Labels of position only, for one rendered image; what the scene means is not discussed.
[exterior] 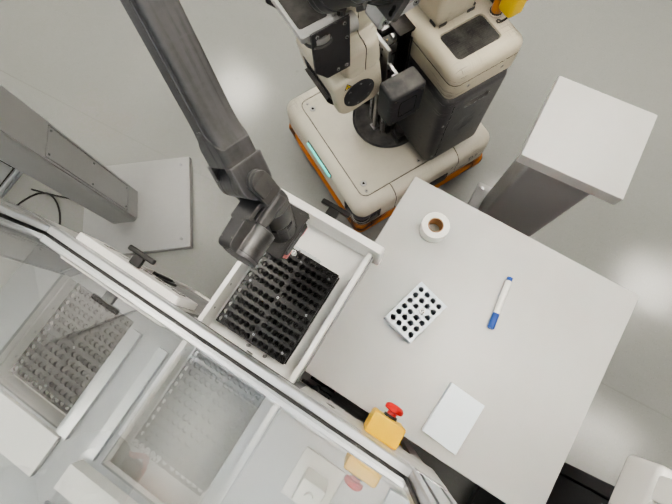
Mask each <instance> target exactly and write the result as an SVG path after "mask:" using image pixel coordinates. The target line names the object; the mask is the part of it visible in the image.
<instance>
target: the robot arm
mask: <svg viewBox="0 0 672 504"><path fill-rule="evenodd" d="M120 2H121V3H122V5H123V7H124V9H125V10H126V12H127V14H128V16H129V18H130V19H131V21H132V23H133V25H134V27H135V28H136V30H137V32H138V34H139V35H140V37H141V39H142V41H143V43H144V44H145V46H146V48H147V50H148V51H149V53H150V55H151V57H152V59H153V60H154V62H155V64H156V66H157V68H158V69H159V71H160V73H161V75H162V76H163V78H164V80H165V82H166V84H167V85H168V87H169V89H170V91H171V93H172V94H173V96H174V98H175V100H176V101H177V103H178V105H179V107H180V109H181V110H182V112H183V114H184V116H185V118H186V119H187V121H188V123H189V125H190V127H191V129H192V131H193V133H194V135H195V137H196V139H197V141H198V144H199V148H200V150H201V153H202V154H203V156H204V158H205V160H206V162H207V163H208V165H209V166H208V167H207V168H208V170H209V172H210V174H211V175H212V177H213V179H214V181H215V182H216V184H217V186H218V188H219V189H220V190H221V191H222V192H223V193H224V194H226V195H229V196H234V197H236V198H237V199H238V200H239V201H240V202H239V203H238V205H237V206H236V208H235V209H234V210H233V212H232V213H231V216H232V217H231V219H230V221H229V222H228V224H227V226H226V227H225V229H224V230H223V232H222V234H221V235H220V237H219V244H220V245H221V246H222V247H223V248H224V249H225V250H226V251H227V252H228V253H229V254H230V255H231V256H233V257H234V258H236V259H237V260H238V261H240V262H242V263H244V264H245V265H247V266H249V267H252V268H255V267H256V265H257V264H258V262H259V261H260V259H261V258H262V256H263V255H264V253H265V252H266V253H268V254H270V255H271V256H272V257H273V258H275V259H277V260H279V261H281V260H282V258H284V259H287V258H288V257H289V255H290V254H291V252H292V249H293V248H294V246H295V245H296V243H297V242H298V240H299V239H300V237H301V236H302V235H303V234H304V233H305V231H306V230H307V228H308V227H307V224H306V222H307V220H308V219H310V217H309V214H308V213H307V212H305V211H303V210H301V209H299V208H298V207H296V206H294V205H292V204H290V202H289V198H288V196H287V194H286V193H285V192H284V191H283V190H282V189H281V188H280V187H279V186H278V185H277V184H276V182H275V181H274V180H273V179H272V175H271V172H270V169H269V167H268V165H267V163H266V161H265V159H264V157H263V155H262V153H261V150H258V149H255V147H254V145H253V143H252V141H251V138H250V136H249V134H248V133H247V131H246V130H245V128H244V127H243V126H242V125H241V123H240V122H239V120H238V118H237V117H236V115H235V113H234V111H233V109H232V107H231V105H230V103H229V101H228V99H227V97H226V95H225V93H224V91H223V89H222V87H221V85H220V83H219V81H218V79H217V77H216V75H215V73H214V71H213V69H212V67H211V64H210V62H209V60H208V58H207V56H206V54H205V52H204V50H203V48H202V46H201V44H200V42H199V40H198V38H197V36H196V34H195V32H194V30H193V28H192V25H191V23H190V21H189V19H188V17H187V15H186V13H185V11H184V9H183V7H182V5H181V3H180V1H179V0H120ZM308 2H309V4H310V5H311V6H312V8H313V9H314V10H315V11H317V12H318V13H321V14H330V13H334V12H337V11H339V12H340V15H341V17H343V16H345V14H346V9H347V7H351V6H352V7H356V12H361V11H365V10H366V7H367V4H369V5H373V6H376V7H377V8H378V9H379V11H380V12H381V13H382V14H383V16H384V17H385V18H386V19H387V20H388V21H391V22H396V21H397V20H398V19H399V17H400V16H401V14H402V13H403V11H404V10H405V8H406V6H407V5H408V3H409V2H410V0H308Z"/></svg>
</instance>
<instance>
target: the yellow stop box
mask: <svg viewBox="0 0 672 504"><path fill-rule="evenodd" d="M364 428H365V431H366V432H367V433H369V434H370V435H372V436H373V437H375V438H376V439H378V440H379V441H381V442H382V443H384V444H385V445H387V446H388V447H390V448H391V449H393V450H396V449H397V448H398V446H399V444H400V442H401V440H402V439H403V437H404V435H405V433H406V430H405V428H404V427H403V426H402V424H401V423H399V422H397V418H395V417H393V416H391V415H390V414H388V413H387V412H386V411H385V412H382V411H381V410H379V409H378V408H376V407H374V408H372V410H371V412H370V414H369V416H368V417H367V419H366V421H365V423H364Z"/></svg>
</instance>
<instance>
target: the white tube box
mask: <svg viewBox="0 0 672 504"><path fill-rule="evenodd" d="M446 307H447V306H446V305H445V304H444V303H443V302H442V301H441V300H440V299H439V298H438V297H437V296H436V295H435V294H434V293H433V292H432V291H431V290H430V289H429V288H428V287H427V286H426V285H425V284H424V283H423V282H420V283H419V284H418V285H417V286H416V287H415V288H414V289H413V290H412V291H411V292H410V293H409V294H408V295H407V296H406V297H405V298H404V299H403V300H402V301H401V302H400V303H399V304H398V305H397V306H396V307H395V308H394V309H393V310H392V311H390V312H389V313H388V314H387V315H386V316H385V318H384V319H385V320H386V321H387V322H388V323H389V324H390V325H391V326H392V327H393V328H394V330H395V331H396V332H397V333H398V334H399V335H400V336H401V337H402V338H403V339H404V340H405V341H406V342H407V343H408V344H410V343H411V342H412V341H413V340H414V339H415V338H416V337H417V336H418V335H419V334H420V333H421V332H422V331H423V330H424V329H425V328H426V327H427V326H428V325H429V324H430V323H431V322H432V321H433V320H434V319H435V318H436V317H437V316H438V315H439V314H440V313H441V312H442V311H443V310H444V309H445V308H446ZM420 309H424V310H425V313H424V314H422V315H421V314H420V313H419V311H420Z"/></svg>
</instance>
